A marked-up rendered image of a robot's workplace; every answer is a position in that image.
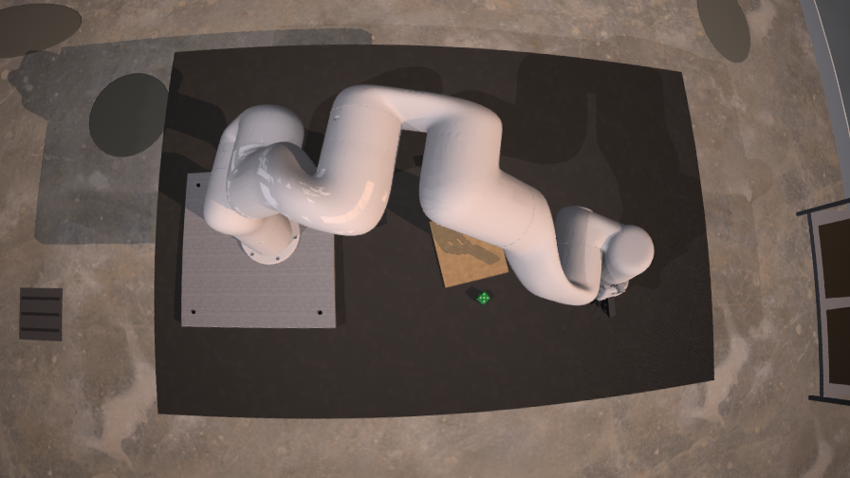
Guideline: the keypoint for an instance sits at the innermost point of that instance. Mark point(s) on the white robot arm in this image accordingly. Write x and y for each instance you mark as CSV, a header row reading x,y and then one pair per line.
x,y
461,188

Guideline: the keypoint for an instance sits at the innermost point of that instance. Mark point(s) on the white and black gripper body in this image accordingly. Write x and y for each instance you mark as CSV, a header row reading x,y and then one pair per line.
x,y
607,291

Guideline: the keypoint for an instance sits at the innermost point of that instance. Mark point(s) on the tan square mat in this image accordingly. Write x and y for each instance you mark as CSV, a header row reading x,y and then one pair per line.
x,y
464,259

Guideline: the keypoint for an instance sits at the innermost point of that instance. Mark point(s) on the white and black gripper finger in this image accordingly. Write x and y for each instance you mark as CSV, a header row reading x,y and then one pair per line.
x,y
607,306

